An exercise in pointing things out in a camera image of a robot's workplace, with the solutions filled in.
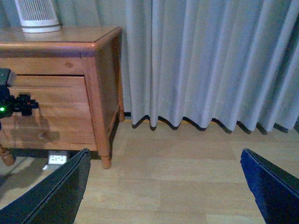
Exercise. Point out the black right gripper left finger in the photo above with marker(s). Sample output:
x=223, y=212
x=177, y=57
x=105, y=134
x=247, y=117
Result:
x=56, y=199

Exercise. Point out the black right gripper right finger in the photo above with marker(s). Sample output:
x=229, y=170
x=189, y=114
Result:
x=276, y=191

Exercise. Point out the wooden nightstand cabinet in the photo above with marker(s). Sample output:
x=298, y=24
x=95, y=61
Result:
x=90, y=52

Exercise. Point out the white slatted air purifier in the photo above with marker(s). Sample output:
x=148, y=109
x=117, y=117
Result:
x=38, y=16

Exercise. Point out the grey right curtain panel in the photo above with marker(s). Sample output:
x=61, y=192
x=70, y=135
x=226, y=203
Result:
x=229, y=60

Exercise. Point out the wooden top drawer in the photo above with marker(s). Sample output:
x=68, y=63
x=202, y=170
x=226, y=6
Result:
x=57, y=96

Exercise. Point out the wooden bottom drawer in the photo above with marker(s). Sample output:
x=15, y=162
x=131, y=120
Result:
x=47, y=133

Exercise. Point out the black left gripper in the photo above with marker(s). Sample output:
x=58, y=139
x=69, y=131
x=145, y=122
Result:
x=9, y=103

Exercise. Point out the wooden drawer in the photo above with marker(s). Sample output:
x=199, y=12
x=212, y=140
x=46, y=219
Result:
x=57, y=96
x=47, y=133

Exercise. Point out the white floor power strip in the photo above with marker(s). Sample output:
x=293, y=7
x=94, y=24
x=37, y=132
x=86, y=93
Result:
x=56, y=158

